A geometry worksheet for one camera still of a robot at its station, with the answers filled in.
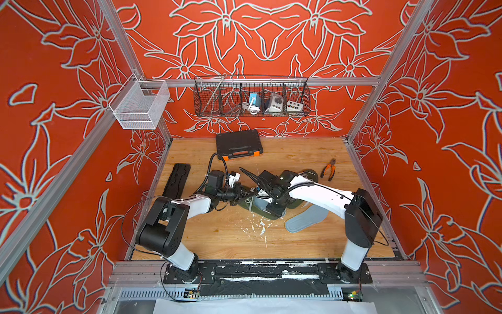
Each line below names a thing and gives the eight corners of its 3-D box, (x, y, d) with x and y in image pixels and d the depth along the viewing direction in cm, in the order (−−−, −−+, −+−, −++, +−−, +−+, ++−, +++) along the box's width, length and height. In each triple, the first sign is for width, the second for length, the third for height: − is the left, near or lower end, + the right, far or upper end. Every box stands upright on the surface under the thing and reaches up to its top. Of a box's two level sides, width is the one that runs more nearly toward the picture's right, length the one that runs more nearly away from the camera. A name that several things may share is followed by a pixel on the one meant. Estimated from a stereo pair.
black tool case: (218, 163, 110) (217, 156, 106) (216, 141, 122) (215, 134, 117) (263, 156, 113) (263, 150, 109) (257, 135, 125) (257, 129, 120)
